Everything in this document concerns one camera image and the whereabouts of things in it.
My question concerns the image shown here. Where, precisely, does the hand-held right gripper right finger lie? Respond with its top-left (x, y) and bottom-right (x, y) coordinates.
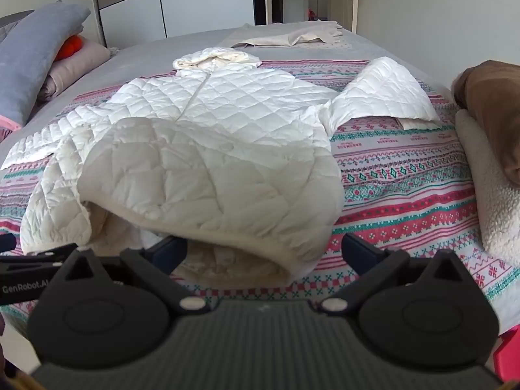
top-left (318, 233), bottom-right (477, 316)

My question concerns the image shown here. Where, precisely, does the white room door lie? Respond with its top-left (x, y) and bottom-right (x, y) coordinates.
top-left (327, 0), bottom-right (364, 35)

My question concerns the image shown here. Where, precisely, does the grey bed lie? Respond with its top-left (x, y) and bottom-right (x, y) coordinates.
top-left (0, 22), bottom-right (460, 155)

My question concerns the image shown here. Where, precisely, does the patterned knit-print blanket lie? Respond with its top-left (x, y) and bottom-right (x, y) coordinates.
top-left (0, 58), bottom-right (520, 334)

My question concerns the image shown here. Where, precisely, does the brown fleece blanket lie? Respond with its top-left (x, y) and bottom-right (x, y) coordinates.
top-left (452, 60), bottom-right (520, 188)

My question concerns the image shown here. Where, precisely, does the beige cloth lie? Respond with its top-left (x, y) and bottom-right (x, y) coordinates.
top-left (221, 20), bottom-right (352, 49)

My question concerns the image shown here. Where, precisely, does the white and grey wardrobe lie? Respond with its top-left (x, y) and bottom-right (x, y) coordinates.
top-left (93, 0), bottom-right (269, 47)

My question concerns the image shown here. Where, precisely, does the white quilted duvet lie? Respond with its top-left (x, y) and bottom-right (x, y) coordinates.
top-left (0, 47), bottom-right (443, 287)

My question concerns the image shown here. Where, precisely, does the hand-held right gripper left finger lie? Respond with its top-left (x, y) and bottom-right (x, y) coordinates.
top-left (52, 235), bottom-right (208, 318)

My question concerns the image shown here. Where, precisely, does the beige folded quilt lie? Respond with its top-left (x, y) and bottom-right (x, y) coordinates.
top-left (36, 41), bottom-right (112, 100)

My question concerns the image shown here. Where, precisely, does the red box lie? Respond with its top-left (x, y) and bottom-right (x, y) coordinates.
top-left (491, 325), bottom-right (520, 384)

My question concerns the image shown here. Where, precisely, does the white fleece blanket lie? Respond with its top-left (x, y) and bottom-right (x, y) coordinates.
top-left (455, 109), bottom-right (520, 267)

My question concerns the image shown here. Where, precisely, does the orange plush toy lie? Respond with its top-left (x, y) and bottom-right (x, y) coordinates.
top-left (55, 35), bottom-right (84, 61)

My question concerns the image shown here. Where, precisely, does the grey-blue fleece blanket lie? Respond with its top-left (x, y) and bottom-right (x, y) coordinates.
top-left (0, 2), bottom-right (91, 131)

